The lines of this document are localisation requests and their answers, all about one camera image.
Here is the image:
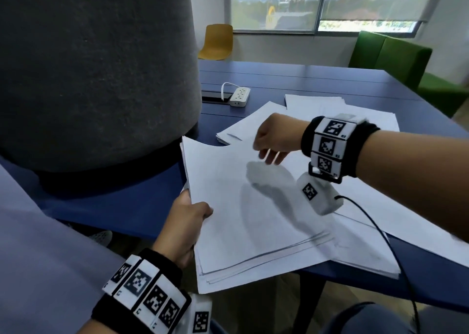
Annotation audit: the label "person's right hand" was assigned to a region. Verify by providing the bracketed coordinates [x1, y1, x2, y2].
[253, 113, 310, 166]

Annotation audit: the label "white clog shoe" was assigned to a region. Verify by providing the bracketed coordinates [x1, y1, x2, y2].
[87, 230, 113, 248]

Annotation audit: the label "wristband with marker tiles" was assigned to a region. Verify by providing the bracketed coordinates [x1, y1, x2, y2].
[90, 248, 192, 334]
[301, 113, 382, 184]

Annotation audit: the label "white power strip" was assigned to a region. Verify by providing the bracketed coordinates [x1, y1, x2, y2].
[230, 86, 251, 108]

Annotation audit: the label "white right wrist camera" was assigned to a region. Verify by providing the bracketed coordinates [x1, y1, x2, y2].
[295, 171, 344, 216]

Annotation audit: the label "person's left hand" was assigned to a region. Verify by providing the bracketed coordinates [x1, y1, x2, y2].
[152, 190, 214, 270]

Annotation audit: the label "person's lavender shirt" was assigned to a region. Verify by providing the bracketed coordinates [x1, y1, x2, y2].
[0, 161, 127, 334]

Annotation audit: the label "right wristband with marker tiles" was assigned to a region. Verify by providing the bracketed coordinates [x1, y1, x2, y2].
[301, 113, 382, 184]

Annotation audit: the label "black right camera cable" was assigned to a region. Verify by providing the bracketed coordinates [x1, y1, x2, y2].
[335, 195, 422, 334]

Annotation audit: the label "yellow chair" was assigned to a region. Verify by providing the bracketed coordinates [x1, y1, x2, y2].
[197, 23, 234, 61]

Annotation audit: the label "left wristband with marker tiles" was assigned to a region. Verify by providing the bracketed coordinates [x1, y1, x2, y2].
[90, 248, 192, 334]

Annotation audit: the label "pile of white papers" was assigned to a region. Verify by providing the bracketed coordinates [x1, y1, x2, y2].
[215, 94, 469, 279]

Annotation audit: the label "person's right forearm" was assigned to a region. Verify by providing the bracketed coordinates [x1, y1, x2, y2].
[353, 128, 469, 243]

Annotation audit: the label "large framed window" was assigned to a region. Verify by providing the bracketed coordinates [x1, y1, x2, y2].
[226, 0, 451, 37]

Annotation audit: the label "white power strip cord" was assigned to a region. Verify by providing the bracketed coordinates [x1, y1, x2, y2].
[221, 82, 237, 102]

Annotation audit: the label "person's blue jeans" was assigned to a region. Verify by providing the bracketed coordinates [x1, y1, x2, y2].
[331, 302, 418, 334]

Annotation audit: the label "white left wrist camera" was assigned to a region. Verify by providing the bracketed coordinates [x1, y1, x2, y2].
[179, 292, 213, 334]

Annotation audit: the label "dark table leg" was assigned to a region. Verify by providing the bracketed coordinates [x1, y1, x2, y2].
[298, 273, 327, 334]

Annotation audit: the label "green sofa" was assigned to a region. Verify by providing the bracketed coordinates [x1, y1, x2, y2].
[348, 30, 469, 118]

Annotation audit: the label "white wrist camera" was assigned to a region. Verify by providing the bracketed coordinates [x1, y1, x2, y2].
[179, 292, 213, 334]
[295, 171, 344, 216]

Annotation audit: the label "gathered white paper bundle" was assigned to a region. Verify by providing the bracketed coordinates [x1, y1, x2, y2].
[179, 136, 336, 295]

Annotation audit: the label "grey felt pillar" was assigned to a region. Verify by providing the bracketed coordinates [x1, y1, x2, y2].
[0, 0, 203, 199]

